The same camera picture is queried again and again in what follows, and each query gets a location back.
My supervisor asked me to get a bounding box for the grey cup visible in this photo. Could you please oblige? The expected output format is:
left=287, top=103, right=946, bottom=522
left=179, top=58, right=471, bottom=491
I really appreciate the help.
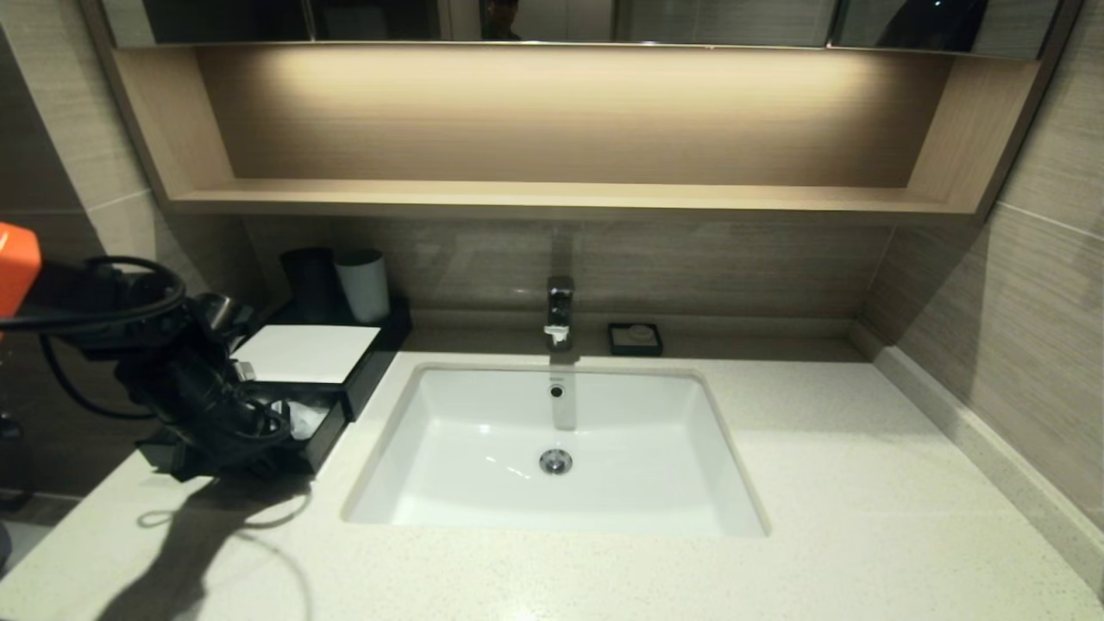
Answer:
left=335, top=250, right=391, bottom=324

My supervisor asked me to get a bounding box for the black amenity tray with drawer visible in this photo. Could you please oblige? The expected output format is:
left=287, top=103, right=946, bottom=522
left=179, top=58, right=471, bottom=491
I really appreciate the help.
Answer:
left=231, top=296, right=412, bottom=423

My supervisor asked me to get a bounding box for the black cup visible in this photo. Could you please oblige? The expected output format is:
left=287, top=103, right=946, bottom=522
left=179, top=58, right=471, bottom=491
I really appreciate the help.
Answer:
left=282, top=248, right=339, bottom=324

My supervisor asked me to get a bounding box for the white sink basin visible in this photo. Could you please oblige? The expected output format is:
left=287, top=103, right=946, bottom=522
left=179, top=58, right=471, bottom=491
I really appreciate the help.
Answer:
left=342, top=362, right=768, bottom=537

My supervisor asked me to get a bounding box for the chrome faucet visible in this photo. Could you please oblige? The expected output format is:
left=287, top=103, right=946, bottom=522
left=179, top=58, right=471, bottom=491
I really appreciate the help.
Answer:
left=543, top=276, right=576, bottom=350

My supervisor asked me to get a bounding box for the black soap dish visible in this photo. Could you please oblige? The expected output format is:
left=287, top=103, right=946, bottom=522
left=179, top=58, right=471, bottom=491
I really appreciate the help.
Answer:
left=607, top=323, right=664, bottom=357

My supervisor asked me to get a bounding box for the mirror cabinet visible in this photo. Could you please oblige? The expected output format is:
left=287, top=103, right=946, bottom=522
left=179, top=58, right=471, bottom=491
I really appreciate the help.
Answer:
left=99, top=0, right=1062, bottom=51

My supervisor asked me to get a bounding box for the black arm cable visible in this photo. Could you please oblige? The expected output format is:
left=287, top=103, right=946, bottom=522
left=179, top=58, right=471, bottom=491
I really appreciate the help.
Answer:
left=0, top=255, right=188, bottom=422

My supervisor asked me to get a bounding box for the wooden wall shelf niche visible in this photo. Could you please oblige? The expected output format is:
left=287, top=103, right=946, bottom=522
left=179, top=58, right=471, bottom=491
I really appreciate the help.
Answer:
left=82, top=43, right=1079, bottom=225

